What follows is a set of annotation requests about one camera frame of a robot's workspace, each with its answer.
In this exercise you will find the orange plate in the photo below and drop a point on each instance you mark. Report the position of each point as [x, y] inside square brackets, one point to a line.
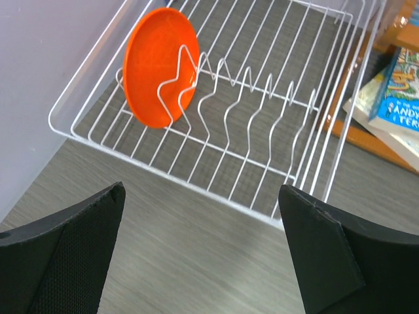
[158, 72]

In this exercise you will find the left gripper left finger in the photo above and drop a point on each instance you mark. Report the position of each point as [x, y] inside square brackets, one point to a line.
[59, 263]

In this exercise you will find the colourful paperback book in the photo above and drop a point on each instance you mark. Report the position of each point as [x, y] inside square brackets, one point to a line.
[395, 108]

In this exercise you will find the orange wooden shelf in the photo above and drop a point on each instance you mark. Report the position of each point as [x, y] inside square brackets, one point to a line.
[397, 29]

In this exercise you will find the white wire dish rack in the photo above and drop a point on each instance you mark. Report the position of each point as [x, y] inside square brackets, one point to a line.
[243, 113]

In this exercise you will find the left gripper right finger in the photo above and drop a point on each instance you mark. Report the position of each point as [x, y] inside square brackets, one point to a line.
[345, 263]

